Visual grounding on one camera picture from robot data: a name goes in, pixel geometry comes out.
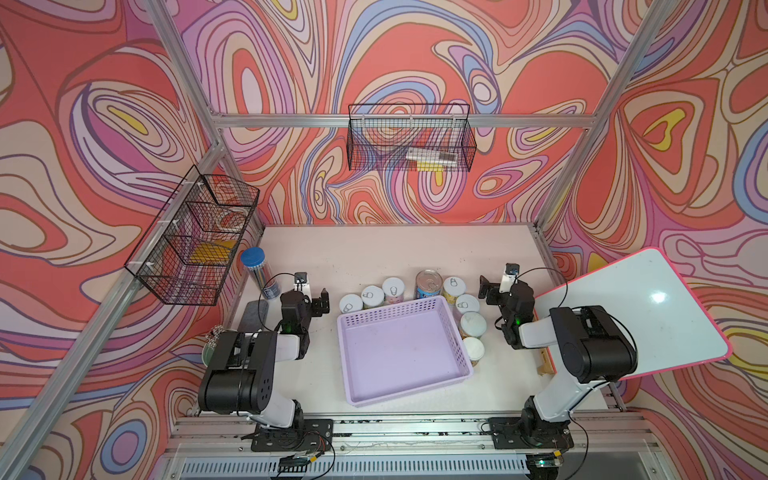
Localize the orange can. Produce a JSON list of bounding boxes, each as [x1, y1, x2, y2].
[[459, 312, 488, 338], [463, 337, 486, 366]]

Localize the blue labelled tin can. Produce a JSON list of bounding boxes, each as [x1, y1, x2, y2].
[[415, 269, 444, 299]]

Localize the lilac plastic basket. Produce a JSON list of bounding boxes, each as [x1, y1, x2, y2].
[[337, 296, 474, 407]]

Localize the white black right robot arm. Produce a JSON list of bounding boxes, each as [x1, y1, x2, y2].
[[478, 274, 638, 450]]

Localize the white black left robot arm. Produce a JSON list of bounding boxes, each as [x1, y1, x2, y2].
[[198, 290, 333, 453]]

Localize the yellow item in left basket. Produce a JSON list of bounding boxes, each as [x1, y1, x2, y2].
[[188, 240, 236, 266]]

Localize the markers in back basket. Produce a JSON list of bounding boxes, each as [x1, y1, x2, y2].
[[405, 148, 458, 172]]

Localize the pink can white lid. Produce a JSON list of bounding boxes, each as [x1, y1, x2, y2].
[[454, 294, 480, 321]]

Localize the white lid can far left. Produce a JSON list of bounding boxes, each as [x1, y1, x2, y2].
[[339, 294, 364, 314]]

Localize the yellow can white lid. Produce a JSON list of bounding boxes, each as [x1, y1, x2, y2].
[[441, 276, 467, 305]]

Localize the grey whiteboard eraser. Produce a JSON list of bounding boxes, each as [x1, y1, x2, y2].
[[237, 300, 269, 333]]

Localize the blue lid pencil tube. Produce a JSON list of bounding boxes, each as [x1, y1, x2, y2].
[[240, 247, 281, 300]]

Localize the wooden whiteboard stand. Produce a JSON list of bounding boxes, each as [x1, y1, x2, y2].
[[537, 348, 557, 376]]

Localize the green cup with pencils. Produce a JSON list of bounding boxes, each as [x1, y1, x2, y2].
[[201, 325, 225, 367]]

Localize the pink framed whiteboard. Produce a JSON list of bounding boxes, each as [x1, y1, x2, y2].
[[521, 248, 732, 378]]

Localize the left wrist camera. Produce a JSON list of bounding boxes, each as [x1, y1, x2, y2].
[[293, 272, 312, 298]]

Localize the black wire basket left wall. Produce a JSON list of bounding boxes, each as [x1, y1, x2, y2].
[[124, 166, 260, 306]]

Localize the black wire basket wall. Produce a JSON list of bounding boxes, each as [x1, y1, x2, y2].
[[346, 100, 477, 173], [124, 166, 260, 306]]

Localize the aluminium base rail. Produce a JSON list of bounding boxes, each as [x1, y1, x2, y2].
[[151, 411, 677, 479]]

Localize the black wire basket back wall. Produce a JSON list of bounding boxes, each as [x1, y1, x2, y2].
[[346, 100, 477, 173]]

